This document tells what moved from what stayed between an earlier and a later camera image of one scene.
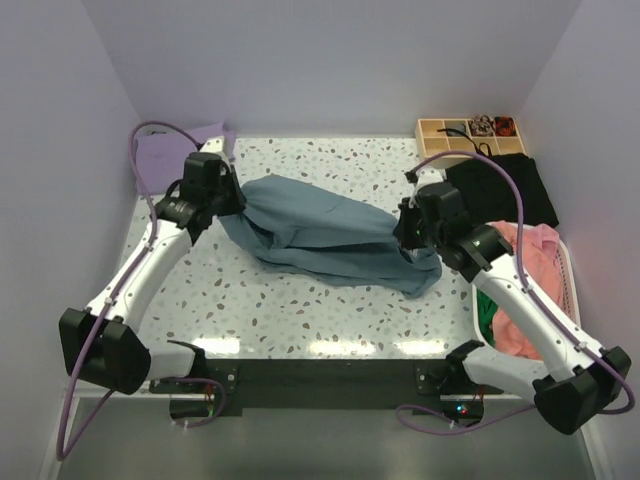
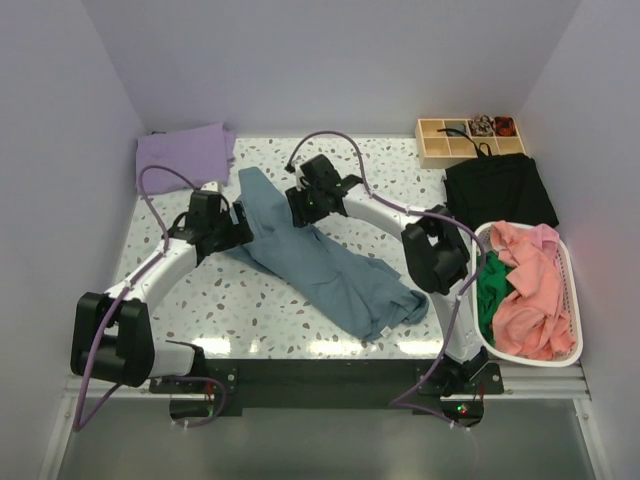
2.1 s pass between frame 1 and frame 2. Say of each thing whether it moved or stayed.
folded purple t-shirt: stayed
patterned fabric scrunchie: stayed
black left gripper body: moved
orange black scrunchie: stayed
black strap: stayed
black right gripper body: moved
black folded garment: stayed
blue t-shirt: moved
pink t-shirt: stayed
